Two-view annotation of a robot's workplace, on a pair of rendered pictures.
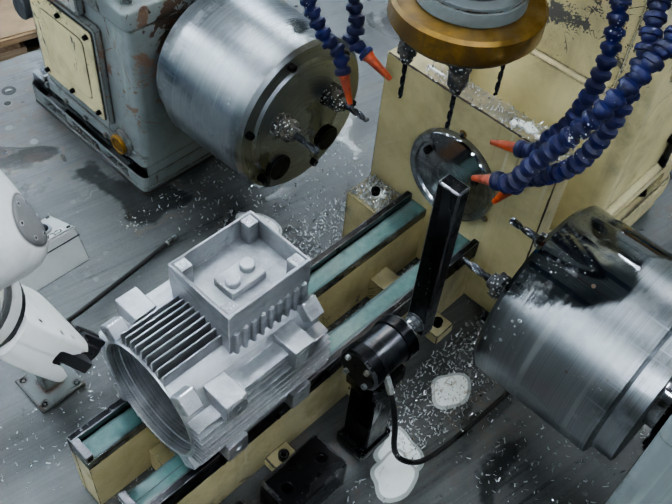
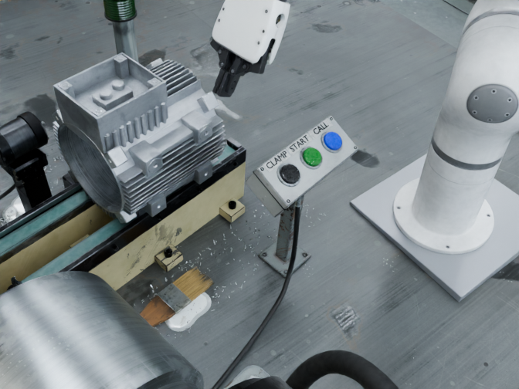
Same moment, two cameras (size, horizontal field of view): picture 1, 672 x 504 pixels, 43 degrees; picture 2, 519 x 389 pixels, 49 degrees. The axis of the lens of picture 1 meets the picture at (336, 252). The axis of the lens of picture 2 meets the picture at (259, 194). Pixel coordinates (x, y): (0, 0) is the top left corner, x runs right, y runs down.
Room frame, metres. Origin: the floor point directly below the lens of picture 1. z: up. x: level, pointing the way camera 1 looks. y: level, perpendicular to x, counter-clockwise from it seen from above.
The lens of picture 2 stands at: (1.23, 0.32, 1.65)
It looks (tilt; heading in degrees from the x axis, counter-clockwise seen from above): 48 degrees down; 179
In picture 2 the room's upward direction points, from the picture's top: 5 degrees clockwise
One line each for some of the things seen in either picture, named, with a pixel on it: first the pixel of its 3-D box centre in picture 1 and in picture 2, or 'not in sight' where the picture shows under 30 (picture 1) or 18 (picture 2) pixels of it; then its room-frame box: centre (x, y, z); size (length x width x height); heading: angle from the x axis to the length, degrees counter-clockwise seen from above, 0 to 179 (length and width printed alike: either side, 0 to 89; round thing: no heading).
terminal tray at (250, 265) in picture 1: (240, 282); (113, 103); (0.58, 0.10, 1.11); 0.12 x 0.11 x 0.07; 140
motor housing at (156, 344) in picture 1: (215, 349); (141, 139); (0.55, 0.13, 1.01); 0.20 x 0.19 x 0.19; 140
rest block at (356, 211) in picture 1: (371, 215); not in sight; (0.94, -0.05, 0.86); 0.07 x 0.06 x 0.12; 50
